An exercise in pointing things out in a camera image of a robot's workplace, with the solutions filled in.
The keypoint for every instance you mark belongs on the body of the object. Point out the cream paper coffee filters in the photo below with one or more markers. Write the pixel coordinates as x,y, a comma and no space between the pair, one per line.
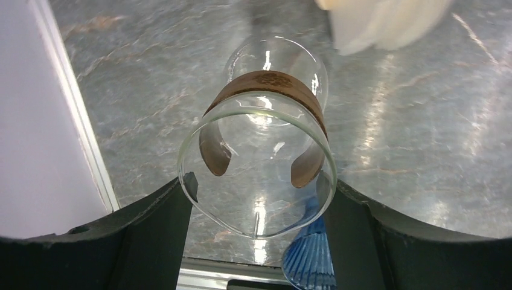
386,25

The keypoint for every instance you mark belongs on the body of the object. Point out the glass carafe with wooden band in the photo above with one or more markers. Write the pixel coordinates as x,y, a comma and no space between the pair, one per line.
258,162

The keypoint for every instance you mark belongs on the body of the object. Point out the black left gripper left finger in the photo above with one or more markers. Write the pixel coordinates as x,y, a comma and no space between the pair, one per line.
137,247

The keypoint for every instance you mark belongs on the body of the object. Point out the blue plastic coffee dripper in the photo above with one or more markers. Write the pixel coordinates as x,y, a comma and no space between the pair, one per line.
306,262

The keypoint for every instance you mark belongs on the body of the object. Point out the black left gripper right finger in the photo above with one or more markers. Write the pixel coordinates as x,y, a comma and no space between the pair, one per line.
373,246

